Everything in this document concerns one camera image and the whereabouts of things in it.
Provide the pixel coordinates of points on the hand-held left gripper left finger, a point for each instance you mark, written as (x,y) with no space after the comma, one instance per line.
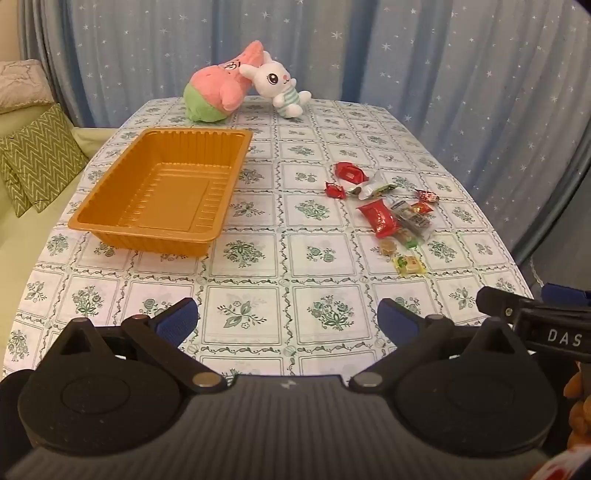
(178,321)

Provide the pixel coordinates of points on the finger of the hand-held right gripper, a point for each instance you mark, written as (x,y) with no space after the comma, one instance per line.
(496,301)
(565,291)

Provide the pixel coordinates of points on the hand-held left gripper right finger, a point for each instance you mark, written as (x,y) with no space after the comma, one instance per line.
(397,321)

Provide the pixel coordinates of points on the yellow green candy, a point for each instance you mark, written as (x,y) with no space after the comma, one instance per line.
(408,264)

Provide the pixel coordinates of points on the brown round candy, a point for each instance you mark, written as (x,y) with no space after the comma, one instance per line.
(387,248)

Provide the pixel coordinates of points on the transparent snack packet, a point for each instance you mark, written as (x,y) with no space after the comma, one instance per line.
(412,224)

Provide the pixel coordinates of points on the red snack packet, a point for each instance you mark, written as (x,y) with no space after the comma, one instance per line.
(378,217)

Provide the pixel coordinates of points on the orange plastic tray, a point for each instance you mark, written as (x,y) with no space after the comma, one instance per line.
(161,194)

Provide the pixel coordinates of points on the white green snack packet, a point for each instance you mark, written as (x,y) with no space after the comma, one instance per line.
(371,187)

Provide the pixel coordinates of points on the person's right hand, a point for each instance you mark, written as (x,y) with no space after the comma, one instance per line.
(579,392)

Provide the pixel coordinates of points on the green floral checked tablecloth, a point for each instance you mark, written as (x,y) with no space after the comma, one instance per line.
(277,277)

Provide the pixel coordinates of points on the orange red wrapped candy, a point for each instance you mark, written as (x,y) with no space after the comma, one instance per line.
(421,207)

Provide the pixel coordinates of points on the dark red twisted candy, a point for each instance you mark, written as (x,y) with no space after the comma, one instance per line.
(427,196)

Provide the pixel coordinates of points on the red white patterned clothing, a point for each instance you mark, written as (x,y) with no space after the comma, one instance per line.
(561,468)

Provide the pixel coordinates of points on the small red wrapped candy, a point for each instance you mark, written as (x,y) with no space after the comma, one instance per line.
(334,190)

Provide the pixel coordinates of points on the large red wrapped candy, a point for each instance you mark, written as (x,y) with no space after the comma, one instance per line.
(348,171)

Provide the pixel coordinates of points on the light green sofa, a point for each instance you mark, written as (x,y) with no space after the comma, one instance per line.
(27,244)

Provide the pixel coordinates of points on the green zigzag pillow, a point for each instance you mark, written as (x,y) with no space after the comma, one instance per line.
(11,187)
(44,152)

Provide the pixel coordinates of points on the pink star plush toy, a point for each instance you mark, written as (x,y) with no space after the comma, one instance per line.
(212,87)

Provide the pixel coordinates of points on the blue star-print curtain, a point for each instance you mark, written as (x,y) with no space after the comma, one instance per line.
(415,55)

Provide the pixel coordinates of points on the white rabbit plush toy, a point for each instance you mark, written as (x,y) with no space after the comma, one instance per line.
(272,79)

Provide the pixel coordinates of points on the beige embroidered pillow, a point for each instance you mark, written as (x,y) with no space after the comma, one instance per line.
(21,83)

